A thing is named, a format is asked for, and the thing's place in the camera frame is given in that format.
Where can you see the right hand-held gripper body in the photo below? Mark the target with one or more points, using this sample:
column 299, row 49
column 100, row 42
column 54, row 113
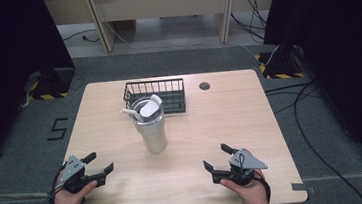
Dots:
column 244, row 163

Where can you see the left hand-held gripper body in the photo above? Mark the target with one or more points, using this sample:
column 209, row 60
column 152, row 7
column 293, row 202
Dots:
column 72, row 170

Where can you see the steel tumbler with white lid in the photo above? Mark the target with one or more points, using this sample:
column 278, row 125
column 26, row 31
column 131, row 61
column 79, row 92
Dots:
column 153, row 134

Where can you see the person's right hand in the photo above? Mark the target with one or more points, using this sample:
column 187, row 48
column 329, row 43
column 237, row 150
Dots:
column 248, row 193

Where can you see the person's left hand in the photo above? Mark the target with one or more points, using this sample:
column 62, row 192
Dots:
column 67, row 201

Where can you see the black tape floor mark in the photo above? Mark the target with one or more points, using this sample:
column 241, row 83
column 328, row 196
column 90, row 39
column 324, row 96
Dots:
column 58, row 129

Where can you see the grey tape strip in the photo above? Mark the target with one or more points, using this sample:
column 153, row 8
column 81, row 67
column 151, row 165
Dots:
column 300, row 187

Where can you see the round grey table grommet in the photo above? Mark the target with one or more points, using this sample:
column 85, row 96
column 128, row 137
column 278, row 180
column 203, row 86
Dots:
column 204, row 86

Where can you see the black stand base striped tape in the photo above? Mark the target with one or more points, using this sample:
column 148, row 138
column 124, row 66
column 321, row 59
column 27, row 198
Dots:
column 54, row 84
column 281, row 65

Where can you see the black curtain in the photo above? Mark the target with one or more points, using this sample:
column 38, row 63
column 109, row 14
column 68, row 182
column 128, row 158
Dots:
column 8, row 65
column 339, row 33

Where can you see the beige wooden desk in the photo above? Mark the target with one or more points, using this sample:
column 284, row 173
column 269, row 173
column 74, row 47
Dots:
column 162, row 3

